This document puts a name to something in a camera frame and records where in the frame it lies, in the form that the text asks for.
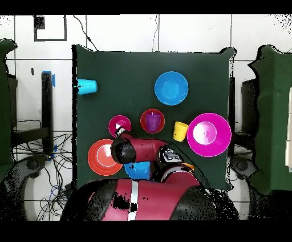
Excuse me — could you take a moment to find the large pink bowl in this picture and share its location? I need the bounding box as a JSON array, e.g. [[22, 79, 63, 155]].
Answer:
[[186, 112, 233, 158]]

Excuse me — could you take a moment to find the black square frame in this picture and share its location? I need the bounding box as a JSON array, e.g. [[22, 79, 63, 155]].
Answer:
[[33, 15, 67, 42]]

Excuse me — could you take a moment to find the dark green table cloth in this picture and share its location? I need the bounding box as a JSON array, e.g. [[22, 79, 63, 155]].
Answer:
[[71, 44, 236, 191]]

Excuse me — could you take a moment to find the black stand frame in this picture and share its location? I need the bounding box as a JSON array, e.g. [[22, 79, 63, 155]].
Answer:
[[10, 71, 54, 154]]

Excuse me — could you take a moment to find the white panel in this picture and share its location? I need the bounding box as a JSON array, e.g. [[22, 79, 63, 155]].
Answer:
[[285, 86, 292, 172]]

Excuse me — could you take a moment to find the purple cup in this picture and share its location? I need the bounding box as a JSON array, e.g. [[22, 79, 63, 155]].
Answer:
[[145, 112, 161, 133]]

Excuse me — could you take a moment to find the blue bowl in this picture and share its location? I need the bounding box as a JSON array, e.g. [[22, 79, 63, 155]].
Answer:
[[124, 160, 152, 180], [154, 71, 189, 106]]

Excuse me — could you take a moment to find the black floor cable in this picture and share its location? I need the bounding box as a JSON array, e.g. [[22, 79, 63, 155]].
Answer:
[[72, 15, 99, 51]]

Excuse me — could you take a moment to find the yellow cup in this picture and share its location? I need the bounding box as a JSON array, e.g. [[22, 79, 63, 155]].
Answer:
[[172, 121, 190, 142]]

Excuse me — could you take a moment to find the blue tape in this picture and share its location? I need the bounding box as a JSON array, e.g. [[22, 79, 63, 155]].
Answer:
[[42, 70, 56, 87]]

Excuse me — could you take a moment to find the large orange bowl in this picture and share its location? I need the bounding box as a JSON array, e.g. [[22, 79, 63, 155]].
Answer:
[[87, 139, 124, 176]]

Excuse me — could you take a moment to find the light blue cup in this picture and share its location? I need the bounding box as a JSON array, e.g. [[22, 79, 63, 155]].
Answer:
[[76, 78, 98, 96]]

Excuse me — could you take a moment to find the black cabinet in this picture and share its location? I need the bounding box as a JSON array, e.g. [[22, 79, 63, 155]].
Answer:
[[241, 78, 259, 138]]

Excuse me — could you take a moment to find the tangle of black cables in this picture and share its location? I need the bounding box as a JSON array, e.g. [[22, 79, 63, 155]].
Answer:
[[13, 132, 74, 221]]

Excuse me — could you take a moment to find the black stand post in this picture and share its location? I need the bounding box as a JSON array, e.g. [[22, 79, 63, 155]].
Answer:
[[228, 76, 236, 158]]

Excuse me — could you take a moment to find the black pedestal leg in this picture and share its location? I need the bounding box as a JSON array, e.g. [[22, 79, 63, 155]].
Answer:
[[4, 154, 48, 190], [229, 156, 258, 182]]

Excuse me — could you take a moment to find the small crimson bowl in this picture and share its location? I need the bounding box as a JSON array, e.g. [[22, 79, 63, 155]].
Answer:
[[108, 114, 132, 138]]

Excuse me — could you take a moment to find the small orange bowl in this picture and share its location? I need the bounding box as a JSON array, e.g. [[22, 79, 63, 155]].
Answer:
[[140, 108, 165, 134]]

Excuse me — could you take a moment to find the green cloth covered table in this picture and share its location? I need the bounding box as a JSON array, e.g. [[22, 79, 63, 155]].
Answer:
[[0, 38, 18, 181], [248, 45, 292, 191]]

